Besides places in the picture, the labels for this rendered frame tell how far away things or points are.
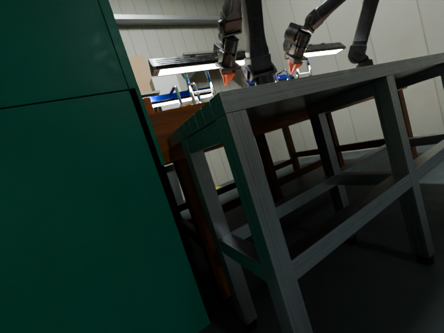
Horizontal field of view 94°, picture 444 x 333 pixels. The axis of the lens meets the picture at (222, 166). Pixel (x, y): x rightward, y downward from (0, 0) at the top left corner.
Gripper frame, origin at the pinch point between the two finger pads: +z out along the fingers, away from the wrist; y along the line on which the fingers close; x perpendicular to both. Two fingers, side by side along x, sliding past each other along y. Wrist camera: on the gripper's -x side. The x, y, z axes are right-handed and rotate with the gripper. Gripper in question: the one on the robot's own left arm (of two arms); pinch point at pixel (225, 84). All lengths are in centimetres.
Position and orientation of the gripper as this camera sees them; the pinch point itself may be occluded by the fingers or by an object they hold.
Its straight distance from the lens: 105.3
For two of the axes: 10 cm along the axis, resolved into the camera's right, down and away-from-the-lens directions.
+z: -1.3, 6.6, 7.4
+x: 5.1, 6.9, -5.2
